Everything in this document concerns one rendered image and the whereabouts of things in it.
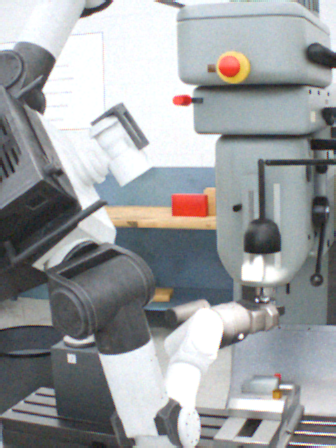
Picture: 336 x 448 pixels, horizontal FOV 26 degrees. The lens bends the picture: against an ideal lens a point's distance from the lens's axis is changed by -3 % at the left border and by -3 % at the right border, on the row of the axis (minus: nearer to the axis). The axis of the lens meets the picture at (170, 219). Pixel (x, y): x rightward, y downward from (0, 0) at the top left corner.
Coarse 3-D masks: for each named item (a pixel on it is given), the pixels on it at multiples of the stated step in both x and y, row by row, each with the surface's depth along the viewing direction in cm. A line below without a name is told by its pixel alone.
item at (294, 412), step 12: (288, 384) 167; (288, 396) 166; (288, 408) 163; (300, 408) 175; (228, 420) 158; (240, 420) 158; (252, 420) 164; (264, 420) 157; (288, 420) 164; (228, 432) 152; (240, 432) 154; (252, 432) 154; (264, 432) 151; (276, 432) 152; (288, 432) 162; (216, 444) 149; (228, 444) 148; (240, 444) 147; (252, 444) 146; (264, 444) 145; (276, 444) 153
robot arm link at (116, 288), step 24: (120, 264) 116; (96, 288) 111; (120, 288) 113; (144, 288) 116; (96, 312) 109; (120, 312) 113; (144, 312) 117; (96, 336) 116; (120, 336) 114; (144, 336) 116
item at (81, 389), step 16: (64, 352) 175; (80, 352) 174; (96, 352) 173; (64, 368) 176; (80, 368) 175; (96, 368) 173; (64, 384) 177; (80, 384) 175; (96, 384) 174; (64, 400) 178; (80, 400) 176; (96, 400) 174; (112, 400) 173; (64, 416) 179; (80, 416) 177; (96, 416) 175
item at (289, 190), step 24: (216, 144) 154; (240, 144) 150; (264, 144) 148; (288, 144) 147; (216, 168) 155; (240, 168) 150; (288, 168) 148; (312, 168) 159; (216, 192) 156; (240, 192) 151; (288, 192) 148; (312, 192) 160; (216, 216) 159; (240, 216) 152; (288, 216) 149; (240, 240) 153; (288, 240) 150; (312, 240) 161; (240, 264) 153; (288, 264) 151
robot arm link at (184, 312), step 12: (204, 300) 151; (168, 312) 146; (180, 312) 146; (192, 312) 148; (216, 312) 148; (228, 312) 149; (228, 324) 147; (180, 336) 145; (228, 336) 147; (168, 348) 147
